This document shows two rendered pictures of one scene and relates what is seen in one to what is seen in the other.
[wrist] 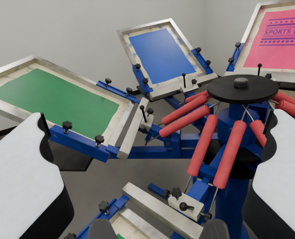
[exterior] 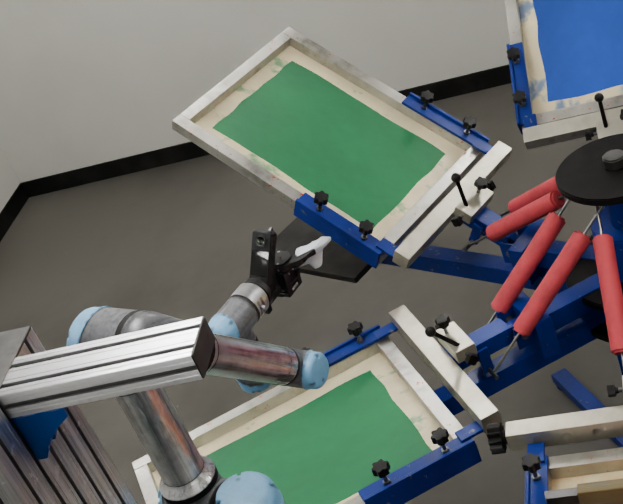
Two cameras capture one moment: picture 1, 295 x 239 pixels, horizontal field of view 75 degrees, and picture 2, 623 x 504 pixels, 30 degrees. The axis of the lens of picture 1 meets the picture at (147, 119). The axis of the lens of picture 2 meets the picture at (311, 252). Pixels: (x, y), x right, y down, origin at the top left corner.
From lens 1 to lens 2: 241 cm
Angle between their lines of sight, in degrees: 31
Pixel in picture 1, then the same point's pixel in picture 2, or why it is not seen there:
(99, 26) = not seen: outside the picture
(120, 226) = (375, 364)
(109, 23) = not seen: outside the picture
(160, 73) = (578, 71)
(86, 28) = not seen: outside the picture
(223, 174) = (526, 312)
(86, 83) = (383, 98)
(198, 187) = (493, 327)
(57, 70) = (328, 65)
